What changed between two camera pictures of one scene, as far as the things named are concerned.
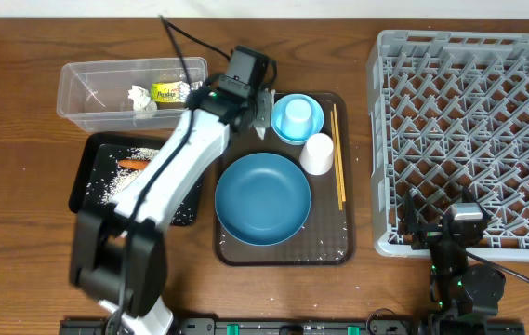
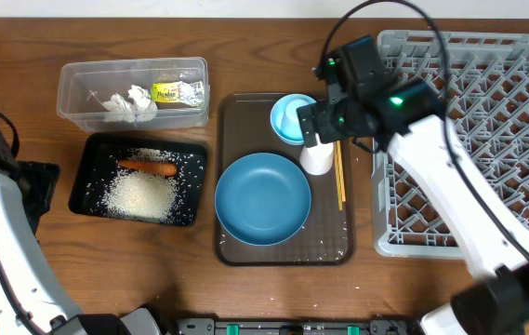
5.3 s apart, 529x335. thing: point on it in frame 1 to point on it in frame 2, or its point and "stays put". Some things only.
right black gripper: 434,234 to 309,123
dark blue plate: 262,199 stays put
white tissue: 261,130 to 118,109
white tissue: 142,107 stays put
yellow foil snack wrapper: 175,91 stays put
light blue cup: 297,123 stays put
